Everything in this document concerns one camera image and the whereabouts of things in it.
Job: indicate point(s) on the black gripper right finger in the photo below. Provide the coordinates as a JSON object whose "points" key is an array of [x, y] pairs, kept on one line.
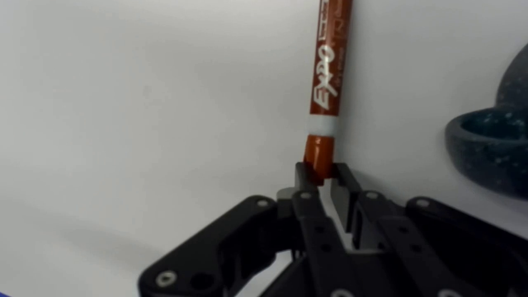
{"points": [[406, 241]]}

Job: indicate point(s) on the orange Expo marker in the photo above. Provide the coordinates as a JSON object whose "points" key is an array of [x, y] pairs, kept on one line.
{"points": [[327, 71]]}

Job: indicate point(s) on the dark green speckled mug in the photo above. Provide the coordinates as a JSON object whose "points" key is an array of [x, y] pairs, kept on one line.
{"points": [[489, 149]]}

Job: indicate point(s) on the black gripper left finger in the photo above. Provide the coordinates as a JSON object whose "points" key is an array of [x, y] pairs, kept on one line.
{"points": [[307, 231]]}

